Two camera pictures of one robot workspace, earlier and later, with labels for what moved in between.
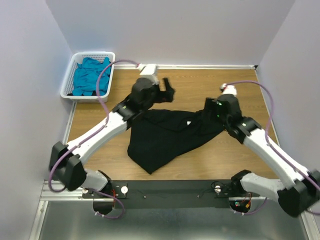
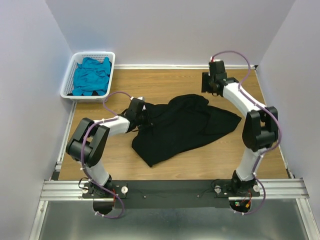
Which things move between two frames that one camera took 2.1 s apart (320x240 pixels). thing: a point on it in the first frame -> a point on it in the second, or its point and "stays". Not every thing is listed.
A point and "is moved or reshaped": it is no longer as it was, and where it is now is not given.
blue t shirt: (87, 74) stays
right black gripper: (211, 103) -> (205, 77)
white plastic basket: (67, 85) stays
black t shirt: (156, 137) is moved or reshaped
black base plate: (172, 194) stays
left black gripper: (165, 96) -> (148, 121)
